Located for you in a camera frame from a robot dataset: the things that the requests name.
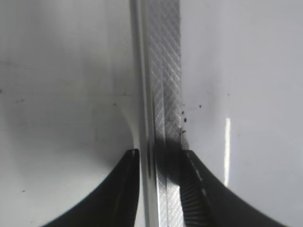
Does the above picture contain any white board with grey frame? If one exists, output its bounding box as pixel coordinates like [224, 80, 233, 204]
[130, 0, 303, 227]

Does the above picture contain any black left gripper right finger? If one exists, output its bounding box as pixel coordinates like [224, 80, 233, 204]
[180, 150, 281, 227]

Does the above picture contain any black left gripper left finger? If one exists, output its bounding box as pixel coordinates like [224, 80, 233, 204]
[47, 149, 140, 227]

